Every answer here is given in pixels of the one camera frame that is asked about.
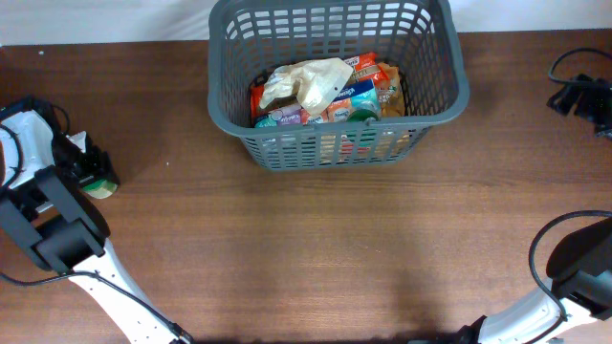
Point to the grey plastic basket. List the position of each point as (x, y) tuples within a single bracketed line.
[(249, 39)]

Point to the beige paper bag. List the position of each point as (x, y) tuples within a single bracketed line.
[(314, 83)]

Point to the beige coffee mix bag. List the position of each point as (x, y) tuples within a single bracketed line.
[(387, 81)]

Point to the blue white carton box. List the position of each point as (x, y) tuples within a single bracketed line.
[(283, 112)]

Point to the red spaghetti packet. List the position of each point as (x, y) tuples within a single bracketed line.
[(322, 91)]

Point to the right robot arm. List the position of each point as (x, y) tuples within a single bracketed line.
[(576, 290)]

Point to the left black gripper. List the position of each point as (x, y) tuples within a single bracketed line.
[(101, 163)]

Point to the green lid jar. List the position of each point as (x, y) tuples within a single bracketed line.
[(365, 111), (100, 189)]

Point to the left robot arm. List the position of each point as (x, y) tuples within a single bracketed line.
[(49, 176)]

